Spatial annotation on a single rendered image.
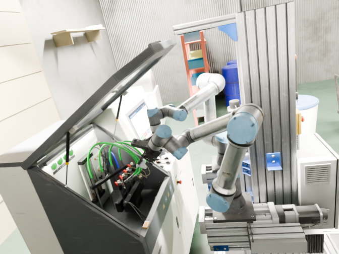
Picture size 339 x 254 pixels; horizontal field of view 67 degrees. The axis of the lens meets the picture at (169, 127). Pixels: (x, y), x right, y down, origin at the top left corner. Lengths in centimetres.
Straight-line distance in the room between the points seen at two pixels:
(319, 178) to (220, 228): 60
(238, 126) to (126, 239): 93
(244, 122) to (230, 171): 26
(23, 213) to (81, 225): 40
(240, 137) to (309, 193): 73
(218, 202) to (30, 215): 116
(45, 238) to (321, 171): 169
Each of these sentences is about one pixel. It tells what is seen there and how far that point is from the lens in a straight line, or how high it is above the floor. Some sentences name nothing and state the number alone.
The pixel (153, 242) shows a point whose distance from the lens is 173.
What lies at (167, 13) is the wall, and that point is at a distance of 742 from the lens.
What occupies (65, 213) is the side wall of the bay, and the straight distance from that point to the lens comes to 168.
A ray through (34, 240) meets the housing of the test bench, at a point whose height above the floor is 92.
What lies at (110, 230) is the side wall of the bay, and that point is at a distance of 160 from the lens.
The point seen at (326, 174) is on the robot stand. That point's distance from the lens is 162.
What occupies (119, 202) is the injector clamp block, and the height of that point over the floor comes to 98.
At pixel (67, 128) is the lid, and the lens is 131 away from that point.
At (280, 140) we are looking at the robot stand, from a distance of 152.
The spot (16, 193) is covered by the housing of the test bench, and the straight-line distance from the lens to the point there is 181.
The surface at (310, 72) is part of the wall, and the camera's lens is 793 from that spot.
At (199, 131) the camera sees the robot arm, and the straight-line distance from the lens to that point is 131.
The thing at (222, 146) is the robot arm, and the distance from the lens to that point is 183.
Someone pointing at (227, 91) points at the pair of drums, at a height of 42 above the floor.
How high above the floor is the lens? 201
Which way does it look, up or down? 20 degrees down
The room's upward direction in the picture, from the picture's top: 12 degrees counter-clockwise
